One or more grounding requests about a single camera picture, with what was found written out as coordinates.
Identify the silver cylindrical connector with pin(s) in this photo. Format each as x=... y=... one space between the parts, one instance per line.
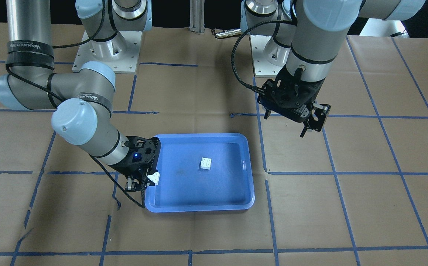
x=226 y=33

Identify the blue plastic tray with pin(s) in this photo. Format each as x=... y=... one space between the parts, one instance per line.
x=184 y=187

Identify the aluminium frame post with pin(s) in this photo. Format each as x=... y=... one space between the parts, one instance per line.
x=196 y=23

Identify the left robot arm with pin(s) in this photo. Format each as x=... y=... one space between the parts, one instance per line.
x=312 y=31

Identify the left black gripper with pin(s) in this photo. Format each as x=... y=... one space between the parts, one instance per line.
x=314 y=90

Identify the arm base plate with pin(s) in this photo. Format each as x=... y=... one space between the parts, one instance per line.
x=268 y=57
x=120 y=54

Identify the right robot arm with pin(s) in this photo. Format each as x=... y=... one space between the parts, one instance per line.
x=82 y=101

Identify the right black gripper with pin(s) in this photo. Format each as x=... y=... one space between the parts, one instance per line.
x=129 y=169

